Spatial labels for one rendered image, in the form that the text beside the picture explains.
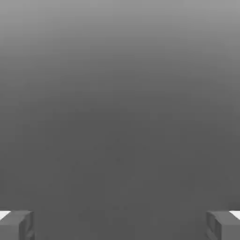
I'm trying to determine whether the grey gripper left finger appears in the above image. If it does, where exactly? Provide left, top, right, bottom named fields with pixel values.
left=0, top=210, right=36, bottom=240

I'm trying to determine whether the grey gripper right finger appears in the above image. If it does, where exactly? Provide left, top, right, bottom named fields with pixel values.
left=205, top=210, right=240, bottom=240

